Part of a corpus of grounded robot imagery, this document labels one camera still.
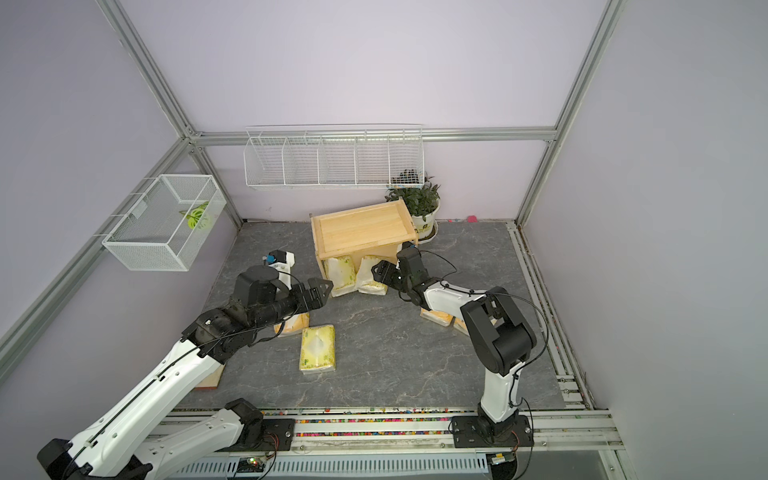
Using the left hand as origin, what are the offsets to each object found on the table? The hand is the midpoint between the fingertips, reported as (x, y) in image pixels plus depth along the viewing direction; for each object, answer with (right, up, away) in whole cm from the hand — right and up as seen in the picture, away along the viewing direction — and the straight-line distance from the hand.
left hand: (320, 290), depth 71 cm
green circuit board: (-17, -42, 0) cm, 45 cm away
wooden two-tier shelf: (+12, +15, +18) cm, 27 cm away
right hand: (+13, +3, +23) cm, 26 cm away
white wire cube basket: (-46, +18, +11) cm, 51 cm away
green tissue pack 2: (+8, 0, +25) cm, 26 cm away
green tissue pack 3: (0, +2, +27) cm, 27 cm away
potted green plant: (+28, +26, +31) cm, 49 cm away
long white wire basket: (-2, +41, +28) cm, 50 cm away
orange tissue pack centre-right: (+34, -12, +19) cm, 41 cm away
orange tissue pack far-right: (+38, -13, +18) cm, 44 cm away
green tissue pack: (-4, -19, +13) cm, 23 cm away
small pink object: (+50, +23, +53) cm, 76 cm away
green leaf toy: (-37, +20, +10) cm, 43 cm away
